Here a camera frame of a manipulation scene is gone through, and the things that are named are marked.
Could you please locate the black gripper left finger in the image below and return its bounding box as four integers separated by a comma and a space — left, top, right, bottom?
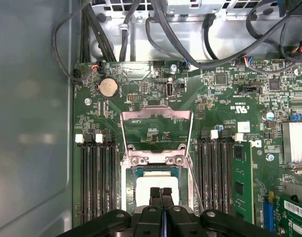
78, 187, 164, 237

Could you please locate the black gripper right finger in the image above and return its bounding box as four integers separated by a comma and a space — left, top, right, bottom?
161, 187, 275, 237

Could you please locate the silver CPU plate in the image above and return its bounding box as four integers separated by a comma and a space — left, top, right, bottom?
130, 165, 186, 210

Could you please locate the metal locking lever wire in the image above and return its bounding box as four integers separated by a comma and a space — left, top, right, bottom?
188, 159, 205, 211

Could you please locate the metal socket cover frame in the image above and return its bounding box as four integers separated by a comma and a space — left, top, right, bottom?
119, 105, 193, 158

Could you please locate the metal CPU socket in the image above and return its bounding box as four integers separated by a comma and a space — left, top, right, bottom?
118, 150, 193, 215

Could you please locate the blue expansion slot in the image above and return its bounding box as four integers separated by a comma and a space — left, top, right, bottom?
263, 199, 275, 233

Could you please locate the green RAM stick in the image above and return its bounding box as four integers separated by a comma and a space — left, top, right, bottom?
232, 142, 255, 223

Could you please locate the green motherboard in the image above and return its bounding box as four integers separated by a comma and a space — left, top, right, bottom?
72, 59, 302, 237

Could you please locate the silver heat sink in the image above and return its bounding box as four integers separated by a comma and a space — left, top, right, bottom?
281, 122, 302, 163

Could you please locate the round coin battery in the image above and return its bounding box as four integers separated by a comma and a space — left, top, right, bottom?
98, 78, 120, 99

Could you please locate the long thick black cable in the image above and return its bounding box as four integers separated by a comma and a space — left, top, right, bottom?
145, 4, 302, 71

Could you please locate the braided black cable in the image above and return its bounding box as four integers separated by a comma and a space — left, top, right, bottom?
118, 0, 142, 62

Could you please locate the thin black wire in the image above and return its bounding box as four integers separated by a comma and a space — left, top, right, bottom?
51, 7, 92, 83

